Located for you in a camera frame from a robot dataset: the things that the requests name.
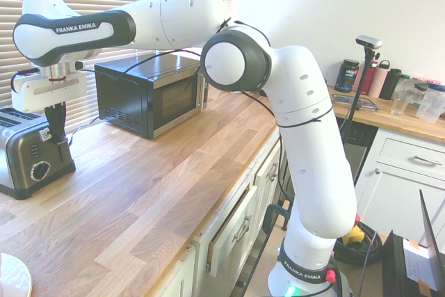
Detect dark Vega protein tub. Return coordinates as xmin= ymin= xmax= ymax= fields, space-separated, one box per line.
xmin=334 ymin=59 xmax=360 ymax=94

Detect yellow emergency stop button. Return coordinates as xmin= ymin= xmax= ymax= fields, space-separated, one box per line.
xmin=342 ymin=213 xmax=366 ymax=245

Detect black camera stand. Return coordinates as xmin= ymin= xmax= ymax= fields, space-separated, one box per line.
xmin=339 ymin=47 xmax=380 ymax=145

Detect grey camera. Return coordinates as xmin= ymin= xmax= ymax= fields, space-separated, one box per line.
xmin=355 ymin=34 xmax=384 ymax=49

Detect red water bottle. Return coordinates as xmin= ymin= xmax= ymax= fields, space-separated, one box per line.
xmin=358 ymin=62 xmax=378 ymax=97

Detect black microwave oven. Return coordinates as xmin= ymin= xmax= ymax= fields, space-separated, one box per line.
xmin=94 ymin=55 xmax=210 ymax=139

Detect clear drinking glass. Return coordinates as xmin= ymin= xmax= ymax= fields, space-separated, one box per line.
xmin=389 ymin=91 xmax=410 ymax=118

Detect white plate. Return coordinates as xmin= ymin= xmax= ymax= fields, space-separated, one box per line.
xmin=0 ymin=252 xmax=33 ymax=297

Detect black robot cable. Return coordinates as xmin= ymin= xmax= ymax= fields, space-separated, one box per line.
xmin=10 ymin=17 xmax=335 ymax=207

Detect metal drawer handle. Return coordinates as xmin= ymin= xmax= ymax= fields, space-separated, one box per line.
xmin=413 ymin=155 xmax=443 ymax=166

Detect black box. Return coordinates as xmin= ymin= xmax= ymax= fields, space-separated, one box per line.
xmin=381 ymin=230 xmax=445 ymax=297

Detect dark laptop screen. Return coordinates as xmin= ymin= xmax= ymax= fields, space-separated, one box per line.
xmin=418 ymin=188 xmax=445 ymax=293

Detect stainless steel two-slot toaster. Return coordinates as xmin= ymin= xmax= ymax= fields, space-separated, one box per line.
xmin=0 ymin=105 xmax=77 ymax=201

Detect white cabinet drawer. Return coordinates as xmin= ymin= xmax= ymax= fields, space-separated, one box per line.
xmin=376 ymin=129 xmax=445 ymax=173

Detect black toaster power cord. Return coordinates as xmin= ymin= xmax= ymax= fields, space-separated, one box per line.
xmin=67 ymin=118 xmax=102 ymax=147

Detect open white cabinet door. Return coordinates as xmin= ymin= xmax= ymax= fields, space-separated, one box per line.
xmin=206 ymin=184 xmax=260 ymax=279

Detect black water bottle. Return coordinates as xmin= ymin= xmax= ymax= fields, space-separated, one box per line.
xmin=378 ymin=68 xmax=403 ymax=101

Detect black dishwasher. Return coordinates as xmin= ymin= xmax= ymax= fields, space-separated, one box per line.
xmin=339 ymin=124 xmax=380 ymax=187

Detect pink water bottle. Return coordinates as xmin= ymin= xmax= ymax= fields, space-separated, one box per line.
xmin=368 ymin=60 xmax=391 ymax=99

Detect coiled black cables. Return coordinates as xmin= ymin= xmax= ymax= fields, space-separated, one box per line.
xmin=333 ymin=220 xmax=384 ymax=265

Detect green clamp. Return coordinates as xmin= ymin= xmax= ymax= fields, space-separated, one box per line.
xmin=262 ymin=202 xmax=295 ymax=236

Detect clear plastic pitcher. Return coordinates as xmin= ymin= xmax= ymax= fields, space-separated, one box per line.
xmin=414 ymin=84 xmax=445 ymax=125

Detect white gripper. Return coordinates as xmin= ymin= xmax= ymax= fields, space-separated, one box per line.
xmin=10 ymin=70 xmax=86 ymax=145

